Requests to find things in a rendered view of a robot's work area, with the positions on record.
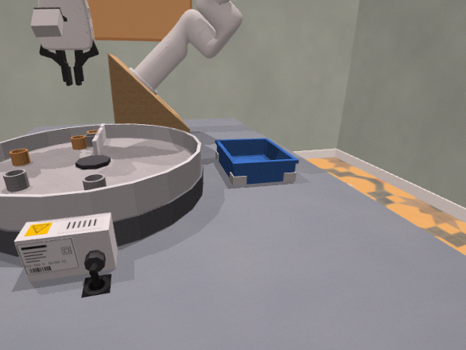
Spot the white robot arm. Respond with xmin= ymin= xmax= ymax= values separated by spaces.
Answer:
xmin=31 ymin=0 xmax=243 ymax=95

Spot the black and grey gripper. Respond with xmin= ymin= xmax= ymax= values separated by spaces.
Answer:
xmin=38 ymin=0 xmax=99 ymax=86

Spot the grey metal bushing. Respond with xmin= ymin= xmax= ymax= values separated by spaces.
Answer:
xmin=3 ymin=169 xmax=30 ymax=192
xmin=82 ymin=173 xmax=107 ymax=190
xmin=84 ymin=133 xmax=96 ymax=147

